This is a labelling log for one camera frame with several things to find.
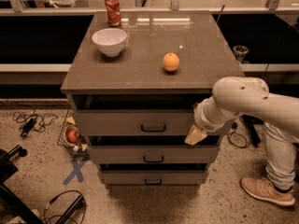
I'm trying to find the white ceramic bowl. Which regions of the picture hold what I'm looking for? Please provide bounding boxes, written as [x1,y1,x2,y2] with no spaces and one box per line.
[92,28,127,57]

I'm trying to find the clear glass cup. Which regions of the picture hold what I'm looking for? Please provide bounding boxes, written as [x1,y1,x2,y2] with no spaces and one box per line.
[233,45,249,63]

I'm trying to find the wire basket on floor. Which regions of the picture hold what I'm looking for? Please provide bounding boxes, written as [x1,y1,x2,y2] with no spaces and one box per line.
[57,110,89,158]

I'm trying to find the grey drawer cabinet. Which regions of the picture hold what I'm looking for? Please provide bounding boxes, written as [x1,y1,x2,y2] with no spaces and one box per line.
[60,10,252,189]

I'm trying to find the orange fruit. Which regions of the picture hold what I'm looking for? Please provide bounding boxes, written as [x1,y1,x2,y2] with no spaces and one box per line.
[163,53,179,72]

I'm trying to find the grey top drawer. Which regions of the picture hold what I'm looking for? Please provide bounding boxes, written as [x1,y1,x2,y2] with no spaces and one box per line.
[73,111,194,136]

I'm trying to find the black cable on floor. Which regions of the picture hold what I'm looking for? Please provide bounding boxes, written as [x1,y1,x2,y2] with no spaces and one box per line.
[42,189,87,224]

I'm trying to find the grey middle drawer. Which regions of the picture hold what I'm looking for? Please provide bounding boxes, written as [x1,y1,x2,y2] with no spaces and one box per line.
[88,145,218,164]

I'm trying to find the grey drawer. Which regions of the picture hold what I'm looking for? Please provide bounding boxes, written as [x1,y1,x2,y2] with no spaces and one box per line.
[98,171,208,186]
[88,145,218,164]
[73,111,194,136]

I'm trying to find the black stand base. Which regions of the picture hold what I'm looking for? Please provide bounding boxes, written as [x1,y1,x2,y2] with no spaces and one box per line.
[0,145,43,224]

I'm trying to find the blue tape cross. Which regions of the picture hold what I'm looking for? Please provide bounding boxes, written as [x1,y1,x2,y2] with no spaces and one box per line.
[63,158,88,186]

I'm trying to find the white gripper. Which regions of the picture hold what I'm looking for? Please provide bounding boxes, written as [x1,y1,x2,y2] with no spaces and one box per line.
[185,100,224,146]

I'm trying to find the black cable right floor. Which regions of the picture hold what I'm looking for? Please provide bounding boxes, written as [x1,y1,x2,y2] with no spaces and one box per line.
[227,122,251,149]

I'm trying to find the red apple in basket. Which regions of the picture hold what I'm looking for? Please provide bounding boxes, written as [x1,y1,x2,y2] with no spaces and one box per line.
[66,130,80,143]

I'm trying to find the tan sneaker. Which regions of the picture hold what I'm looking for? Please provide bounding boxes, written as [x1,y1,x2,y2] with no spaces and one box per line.
[240,177,295,207]

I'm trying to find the grey bottom drawer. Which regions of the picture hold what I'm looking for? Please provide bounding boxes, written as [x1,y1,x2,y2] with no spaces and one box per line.
[98,171,208,186]

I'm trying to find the black power adapter with cable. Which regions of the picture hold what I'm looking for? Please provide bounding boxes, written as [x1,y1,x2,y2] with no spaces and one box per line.
[12,105,58,138]

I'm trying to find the crushed red soda can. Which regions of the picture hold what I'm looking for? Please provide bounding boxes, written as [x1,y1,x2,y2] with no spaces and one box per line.
[105,0,121,27]

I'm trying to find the person leg light trousers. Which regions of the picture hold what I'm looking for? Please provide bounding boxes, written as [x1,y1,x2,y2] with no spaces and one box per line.
[263,123,299,191]

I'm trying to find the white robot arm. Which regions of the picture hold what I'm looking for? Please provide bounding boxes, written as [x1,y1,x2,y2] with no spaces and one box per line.
[185,77,299,145]

